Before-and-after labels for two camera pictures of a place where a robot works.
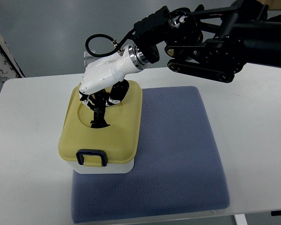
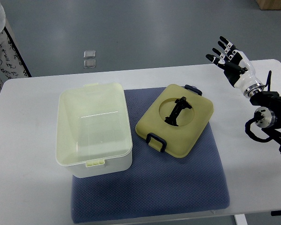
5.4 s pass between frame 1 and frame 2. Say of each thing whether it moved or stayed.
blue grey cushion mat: stayed
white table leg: stayed
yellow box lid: moved
